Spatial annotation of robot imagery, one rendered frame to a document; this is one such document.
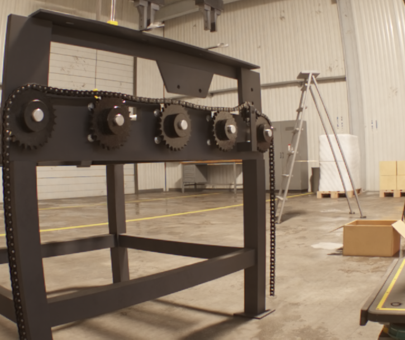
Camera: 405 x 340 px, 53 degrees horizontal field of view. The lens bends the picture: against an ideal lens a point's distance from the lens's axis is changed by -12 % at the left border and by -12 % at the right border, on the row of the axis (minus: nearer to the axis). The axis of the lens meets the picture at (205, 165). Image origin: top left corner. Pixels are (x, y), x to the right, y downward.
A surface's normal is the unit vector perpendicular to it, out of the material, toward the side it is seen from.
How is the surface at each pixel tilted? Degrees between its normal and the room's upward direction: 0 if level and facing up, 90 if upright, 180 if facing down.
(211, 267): 90
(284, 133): 90
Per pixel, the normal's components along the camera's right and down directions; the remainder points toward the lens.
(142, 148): 0.80, -0.03
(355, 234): -0.62, 0.01
